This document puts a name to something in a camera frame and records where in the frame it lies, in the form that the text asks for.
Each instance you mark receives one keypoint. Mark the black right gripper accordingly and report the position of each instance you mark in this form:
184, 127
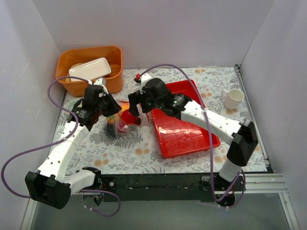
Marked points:
135, 100

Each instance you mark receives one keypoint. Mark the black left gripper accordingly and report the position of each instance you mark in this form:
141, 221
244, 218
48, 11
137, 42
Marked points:
111, 108

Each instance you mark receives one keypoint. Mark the peach fruit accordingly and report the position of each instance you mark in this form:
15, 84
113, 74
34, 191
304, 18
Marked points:
125, 106

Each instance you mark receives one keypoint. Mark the clear zip bag orange zipper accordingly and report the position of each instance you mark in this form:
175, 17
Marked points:
144, 117

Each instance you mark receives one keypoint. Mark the dark grape bunch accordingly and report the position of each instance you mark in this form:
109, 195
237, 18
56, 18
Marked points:
110, 131

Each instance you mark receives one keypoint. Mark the red plastic tray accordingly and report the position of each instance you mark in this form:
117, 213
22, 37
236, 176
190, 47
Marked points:
175, 137

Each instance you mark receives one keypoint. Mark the orange red tomato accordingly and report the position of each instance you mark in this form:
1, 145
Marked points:
112, 119

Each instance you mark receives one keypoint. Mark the wrinkled red fruit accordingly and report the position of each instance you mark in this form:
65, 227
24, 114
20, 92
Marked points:
122, 127

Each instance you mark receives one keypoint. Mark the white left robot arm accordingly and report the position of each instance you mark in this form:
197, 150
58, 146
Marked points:
50, 184

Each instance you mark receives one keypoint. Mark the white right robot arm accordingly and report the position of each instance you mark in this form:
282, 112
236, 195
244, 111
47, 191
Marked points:
240, 136

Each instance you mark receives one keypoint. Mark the patterned small bowl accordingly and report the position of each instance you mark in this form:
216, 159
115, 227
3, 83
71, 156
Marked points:
69, 105

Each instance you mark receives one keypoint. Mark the white rectangular dish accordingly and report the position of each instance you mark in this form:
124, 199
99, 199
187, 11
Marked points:
91, 70

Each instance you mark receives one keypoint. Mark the white mug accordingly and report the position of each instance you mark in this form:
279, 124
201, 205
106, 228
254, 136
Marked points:
232, 98

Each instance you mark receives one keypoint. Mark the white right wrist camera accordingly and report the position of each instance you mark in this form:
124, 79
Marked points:
142, 80

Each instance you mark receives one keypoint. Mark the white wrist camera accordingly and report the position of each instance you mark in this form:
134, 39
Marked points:
100, 82
142, 80

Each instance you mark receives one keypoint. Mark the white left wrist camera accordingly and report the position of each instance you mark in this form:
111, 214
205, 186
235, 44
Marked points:
100, 82

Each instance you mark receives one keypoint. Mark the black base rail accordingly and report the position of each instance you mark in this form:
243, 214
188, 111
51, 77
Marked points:
159, 187

